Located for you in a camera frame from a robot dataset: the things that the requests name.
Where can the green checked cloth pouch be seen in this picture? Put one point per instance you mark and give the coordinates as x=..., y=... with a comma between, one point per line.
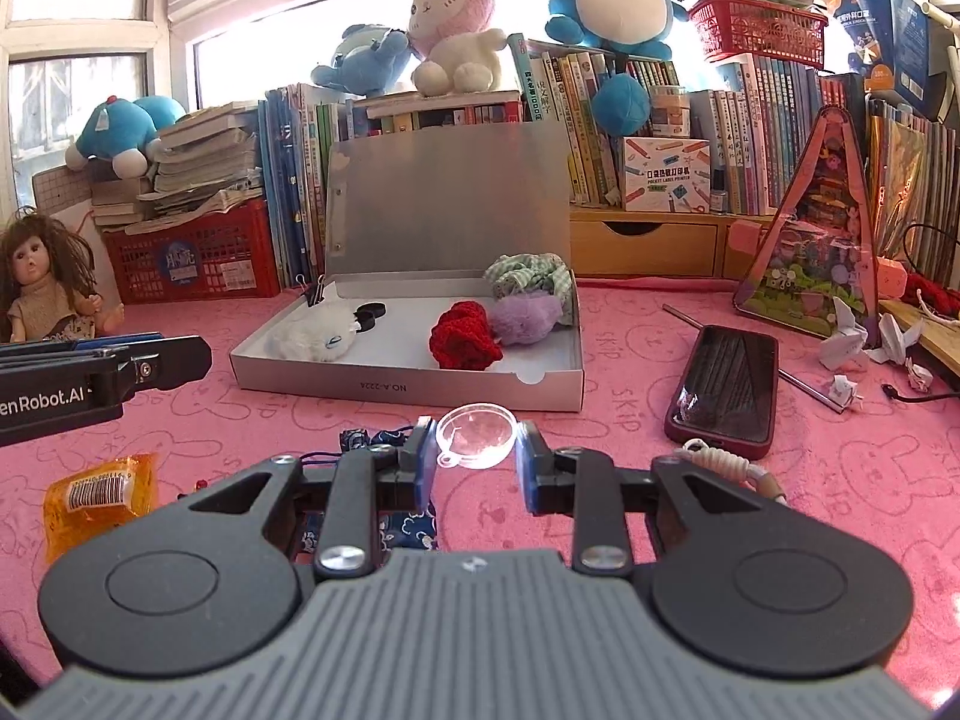
x=525, y=277

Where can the big blue plush mouse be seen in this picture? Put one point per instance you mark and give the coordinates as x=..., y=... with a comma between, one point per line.
x=615, y=0

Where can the red yarn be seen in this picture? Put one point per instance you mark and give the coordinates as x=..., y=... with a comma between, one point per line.
x=934, y=294

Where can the black binder clip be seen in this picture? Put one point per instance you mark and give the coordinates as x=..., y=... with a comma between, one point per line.
x=315, y=291

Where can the clear plastic dome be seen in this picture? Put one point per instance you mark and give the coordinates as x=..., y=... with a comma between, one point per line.
x=476, y=435

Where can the small dark bottle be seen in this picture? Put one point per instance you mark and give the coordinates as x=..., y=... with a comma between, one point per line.
x=718, y=200

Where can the red plastic basket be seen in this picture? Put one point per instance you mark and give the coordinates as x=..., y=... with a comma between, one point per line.
x=757, y=34

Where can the row of colourful folders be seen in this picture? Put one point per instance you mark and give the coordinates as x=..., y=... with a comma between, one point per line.
x=915, y=180

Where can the smartphone in red case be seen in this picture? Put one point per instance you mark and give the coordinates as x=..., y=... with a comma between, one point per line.
x=727, y=390

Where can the wooden drawer shelf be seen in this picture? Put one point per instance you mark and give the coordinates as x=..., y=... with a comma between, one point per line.
x=645, y=251

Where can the blue white plush cat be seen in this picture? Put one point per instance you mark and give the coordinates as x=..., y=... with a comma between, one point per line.
x=120, y=127

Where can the brown haired doll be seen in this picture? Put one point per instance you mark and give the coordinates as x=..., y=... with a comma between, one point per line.
x=45, y=277

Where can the white paper origami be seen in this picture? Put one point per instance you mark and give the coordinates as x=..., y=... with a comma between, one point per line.
x=844, y=337
x=896, y=337

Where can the metal straw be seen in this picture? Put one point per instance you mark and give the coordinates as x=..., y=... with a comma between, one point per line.
x=806, y=384

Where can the row of blue thin books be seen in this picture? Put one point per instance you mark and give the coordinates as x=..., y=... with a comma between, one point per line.
x=296, y=180

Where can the white plush toy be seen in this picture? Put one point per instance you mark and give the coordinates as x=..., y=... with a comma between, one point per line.
x=307, y=337

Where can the purple plush ball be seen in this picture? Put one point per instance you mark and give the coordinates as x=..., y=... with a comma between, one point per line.
x=525, y=319

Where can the black round disc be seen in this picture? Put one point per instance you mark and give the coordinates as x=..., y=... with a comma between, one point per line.
x=369, y=315

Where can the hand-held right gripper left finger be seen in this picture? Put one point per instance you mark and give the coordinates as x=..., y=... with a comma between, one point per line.
x=429, y=480

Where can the pink white plush bunny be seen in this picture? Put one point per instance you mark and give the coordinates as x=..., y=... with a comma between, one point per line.
x=454, y=22

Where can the white cardboard box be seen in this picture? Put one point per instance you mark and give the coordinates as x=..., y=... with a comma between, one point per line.
x=450, y=195

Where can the pink triangular toy house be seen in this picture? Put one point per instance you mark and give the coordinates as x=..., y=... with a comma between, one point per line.
x=817, y=262

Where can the row of shelf books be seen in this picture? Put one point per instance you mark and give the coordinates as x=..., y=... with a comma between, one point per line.
x=765, y=135

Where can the red knitted pouch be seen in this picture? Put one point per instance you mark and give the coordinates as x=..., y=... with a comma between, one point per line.
x=461, y=337

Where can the red plastic crate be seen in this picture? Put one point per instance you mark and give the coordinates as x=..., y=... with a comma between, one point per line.
x=195, y=262

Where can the white label printer carton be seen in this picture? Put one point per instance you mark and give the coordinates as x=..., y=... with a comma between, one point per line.
x=664, y=176

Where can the messy stack of books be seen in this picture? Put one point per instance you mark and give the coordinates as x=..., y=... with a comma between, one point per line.
x=202, y=157

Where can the flat stack of books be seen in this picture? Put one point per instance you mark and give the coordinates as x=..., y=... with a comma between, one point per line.
x=442, y=109

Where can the orange snack packet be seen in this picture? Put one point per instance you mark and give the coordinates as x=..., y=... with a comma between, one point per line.
x=97, y=502

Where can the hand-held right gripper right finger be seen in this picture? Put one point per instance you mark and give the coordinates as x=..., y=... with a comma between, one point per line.
x=529, y=472

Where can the blue plush elephant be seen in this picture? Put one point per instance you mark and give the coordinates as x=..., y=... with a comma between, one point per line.
x=364, y=60

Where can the pink printed table towel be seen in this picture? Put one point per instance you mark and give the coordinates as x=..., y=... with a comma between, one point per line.
x=622, y=360

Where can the grey grid board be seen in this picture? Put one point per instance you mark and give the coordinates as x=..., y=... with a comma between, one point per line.
x=60, y=191

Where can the blue printed packages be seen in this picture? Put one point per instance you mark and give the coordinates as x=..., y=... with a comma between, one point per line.
x=892, y=30

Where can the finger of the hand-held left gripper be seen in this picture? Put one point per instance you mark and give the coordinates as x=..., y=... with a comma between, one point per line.
x=172, y=360
x=75, y=345

